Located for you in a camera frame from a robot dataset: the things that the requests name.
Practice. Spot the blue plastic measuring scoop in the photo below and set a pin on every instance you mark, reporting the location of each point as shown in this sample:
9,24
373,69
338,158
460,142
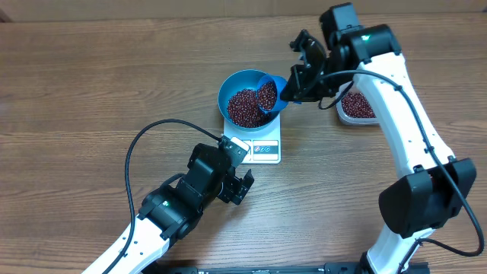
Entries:
279,84

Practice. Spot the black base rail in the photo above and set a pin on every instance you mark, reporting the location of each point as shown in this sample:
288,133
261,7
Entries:
258,269

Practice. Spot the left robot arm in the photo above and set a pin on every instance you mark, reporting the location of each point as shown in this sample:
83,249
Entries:
172,211

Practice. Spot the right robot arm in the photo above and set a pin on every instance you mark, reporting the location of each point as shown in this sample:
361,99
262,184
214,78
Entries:
432,184

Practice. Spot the teal metal bowl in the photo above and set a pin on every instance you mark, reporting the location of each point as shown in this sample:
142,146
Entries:
245,79

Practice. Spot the white digital kitchen scale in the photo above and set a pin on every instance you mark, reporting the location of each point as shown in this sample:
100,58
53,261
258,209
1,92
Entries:
265,142

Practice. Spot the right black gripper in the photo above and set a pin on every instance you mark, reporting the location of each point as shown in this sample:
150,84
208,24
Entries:
304,84

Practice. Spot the red adzuki beans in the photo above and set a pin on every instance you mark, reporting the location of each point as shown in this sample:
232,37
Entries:
250,108

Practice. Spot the clear plastic food container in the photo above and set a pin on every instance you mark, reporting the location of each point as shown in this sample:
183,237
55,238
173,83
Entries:
354,109

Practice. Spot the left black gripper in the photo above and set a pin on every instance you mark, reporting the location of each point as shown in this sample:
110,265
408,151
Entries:
237,189

